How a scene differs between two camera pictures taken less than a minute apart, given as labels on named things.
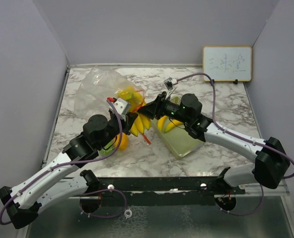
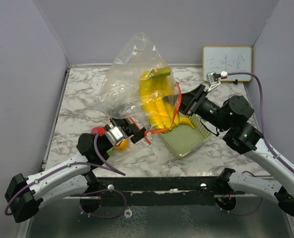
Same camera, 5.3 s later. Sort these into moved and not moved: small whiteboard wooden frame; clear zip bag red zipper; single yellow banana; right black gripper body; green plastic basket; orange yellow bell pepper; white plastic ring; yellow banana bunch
Moved: right black gripper body; yellow banana bunch; single yellow banana; clear zip bag red zipper
Not moved: green plastic basket; white plastic ring; orange yellow bell pepper; small whiteboard wooden frame
